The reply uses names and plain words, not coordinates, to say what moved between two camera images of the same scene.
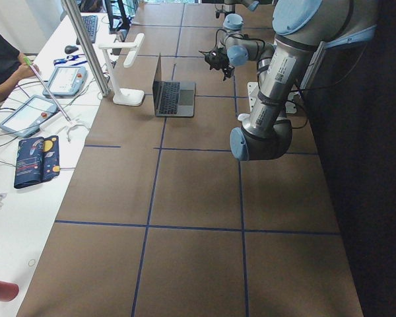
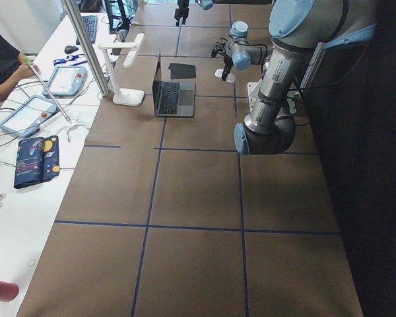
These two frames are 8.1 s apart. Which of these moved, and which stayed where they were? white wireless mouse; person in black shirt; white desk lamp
Moved: white wireless mouse
Stayed: white desk lamp; person in black shirt
